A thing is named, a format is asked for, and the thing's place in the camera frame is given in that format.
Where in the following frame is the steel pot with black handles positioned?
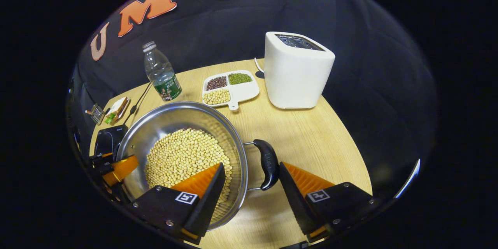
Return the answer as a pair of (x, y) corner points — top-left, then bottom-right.
(116, 101), (280, 231)

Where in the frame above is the small metal wire basket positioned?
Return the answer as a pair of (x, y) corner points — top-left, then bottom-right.
(85, 103), (106, 126)

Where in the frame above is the sandwich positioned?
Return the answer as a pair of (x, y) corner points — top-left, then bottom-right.
(104, 97), (131, 126)

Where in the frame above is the clear plastic water bottle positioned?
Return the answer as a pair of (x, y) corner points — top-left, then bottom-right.
(142, 41), (182, 102)

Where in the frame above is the black power cable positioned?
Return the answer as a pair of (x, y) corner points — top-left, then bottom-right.
(124, 82), (152, 125)

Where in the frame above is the white divided dish of beans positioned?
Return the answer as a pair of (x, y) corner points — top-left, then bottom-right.
(202, 70), (260, 111)

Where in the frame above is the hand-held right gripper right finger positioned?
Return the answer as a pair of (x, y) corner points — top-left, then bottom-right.
(279, 161), (380, 243)

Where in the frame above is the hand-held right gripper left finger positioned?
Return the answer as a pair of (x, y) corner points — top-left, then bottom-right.
(130, 163), (226, 245)

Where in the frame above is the white toaster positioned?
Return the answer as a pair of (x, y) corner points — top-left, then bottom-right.
(264, 32), (336, 109)

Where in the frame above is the pile of soybeans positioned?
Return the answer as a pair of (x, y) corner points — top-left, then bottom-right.
(145, 128), (233, 205)

